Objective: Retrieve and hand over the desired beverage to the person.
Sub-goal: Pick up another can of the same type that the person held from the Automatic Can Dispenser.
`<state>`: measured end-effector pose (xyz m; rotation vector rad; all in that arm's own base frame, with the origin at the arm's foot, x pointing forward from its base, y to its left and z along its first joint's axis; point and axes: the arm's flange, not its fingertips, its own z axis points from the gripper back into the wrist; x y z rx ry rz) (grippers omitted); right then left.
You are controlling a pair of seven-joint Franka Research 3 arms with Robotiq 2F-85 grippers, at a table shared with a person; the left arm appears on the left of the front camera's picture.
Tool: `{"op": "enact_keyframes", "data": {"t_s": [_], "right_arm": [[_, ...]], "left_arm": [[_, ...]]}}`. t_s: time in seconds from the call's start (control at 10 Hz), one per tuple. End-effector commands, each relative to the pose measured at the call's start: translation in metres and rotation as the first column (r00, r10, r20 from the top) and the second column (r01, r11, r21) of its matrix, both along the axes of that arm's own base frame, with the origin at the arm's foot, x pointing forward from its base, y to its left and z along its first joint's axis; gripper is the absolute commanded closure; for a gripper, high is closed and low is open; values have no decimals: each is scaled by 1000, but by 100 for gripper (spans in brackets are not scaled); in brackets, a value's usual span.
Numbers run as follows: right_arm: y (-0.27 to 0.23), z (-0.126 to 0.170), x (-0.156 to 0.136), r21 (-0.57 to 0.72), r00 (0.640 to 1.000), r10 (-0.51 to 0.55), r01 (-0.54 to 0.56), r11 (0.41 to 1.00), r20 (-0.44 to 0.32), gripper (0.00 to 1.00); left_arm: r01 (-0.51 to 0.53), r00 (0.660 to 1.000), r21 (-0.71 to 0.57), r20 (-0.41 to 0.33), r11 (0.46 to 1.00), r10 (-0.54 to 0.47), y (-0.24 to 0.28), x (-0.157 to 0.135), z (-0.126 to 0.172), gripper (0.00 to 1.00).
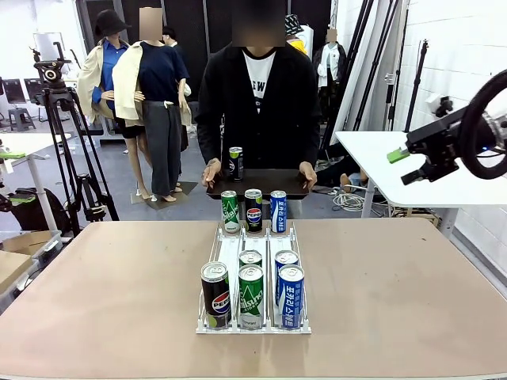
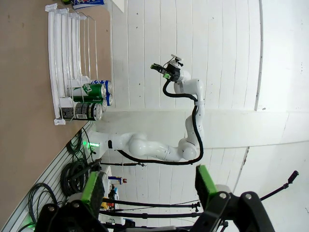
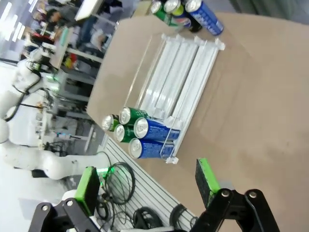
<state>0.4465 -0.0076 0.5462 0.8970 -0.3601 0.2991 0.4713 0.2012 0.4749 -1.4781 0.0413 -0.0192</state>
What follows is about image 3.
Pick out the blue Pocari Sweat can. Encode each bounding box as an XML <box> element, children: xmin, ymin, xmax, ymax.
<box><xmin>128</xmin><ymin>137</ymin><xmax>175</xmax><ymax>160</ymax></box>
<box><xmin>184</xmin><ymin>0</ymin><xmax>225</xmax><ymax>36</ymax></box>
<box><xmin>133</xmin><ymin>116</ymin><xmax>181</xmax><ymax>142</ymax></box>

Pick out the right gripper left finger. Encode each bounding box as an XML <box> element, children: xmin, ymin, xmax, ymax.
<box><xmin>28</xmin><ymin>166</ymin><xmax>101</xmax><ymax>232</ymax></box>

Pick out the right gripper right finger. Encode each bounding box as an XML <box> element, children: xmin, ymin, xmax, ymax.
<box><xmin>190</xmin><ymin>158</ymin><xmax>281</xmax><ymax>232</ymax></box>

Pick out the person with black hair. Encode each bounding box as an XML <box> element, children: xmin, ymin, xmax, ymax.
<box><xmin>44</xmin><ymin>4</ymin><xmax>84</xmax><ymax>29</ymax></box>

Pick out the ribbed aluminium base plate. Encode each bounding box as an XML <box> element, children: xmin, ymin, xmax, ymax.
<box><xmin>101</xmin><ymin>137</ymin><xmax>206</xmax><ymax>229</ymax></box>

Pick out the black Pepsi can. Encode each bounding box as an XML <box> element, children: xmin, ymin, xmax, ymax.
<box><xmin>101</xmin><ymin>114</ymin><xmax>120</xmax><ymax>132</ymax></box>
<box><xmin>163</xmin><ymin>0</ymin><xmax>203</xmax><ymax>33</ymax></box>

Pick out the small white table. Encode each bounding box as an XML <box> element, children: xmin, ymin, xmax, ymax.
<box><xmin>74</xmin><ymin>0</ymin><xmax>102</xmax><ymax>22</ymax></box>

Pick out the black cable loop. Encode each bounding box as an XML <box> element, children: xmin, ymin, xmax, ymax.
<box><xmin>132</xmin><ymin>206</ymin><xmax>165</xmax><ymax>230</ymax></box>
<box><xmin>169</xmin><ymin>204</ymin><xmax>194</xmax><ymax>227</ymax></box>

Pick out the clear acrylic can rack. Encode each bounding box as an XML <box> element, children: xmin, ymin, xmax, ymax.
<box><xmin>124</xmin><ymin>33</ymin><xmax>226</xmax><ymax>165</ymax></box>

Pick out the green Chilsung cider can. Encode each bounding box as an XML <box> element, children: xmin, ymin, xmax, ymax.
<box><xmin>150</xmin><ymin>0</ymin><xmax>176</xmax><ymax>26</ymax></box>
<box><xmin>119</xmin><ymin>106</ymin><xmax>148</xmax><ymax>125</ymax></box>
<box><xmin>113</xmin><ymin>123</ymin><xmax>136</xmax><ymax>144</ymax></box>

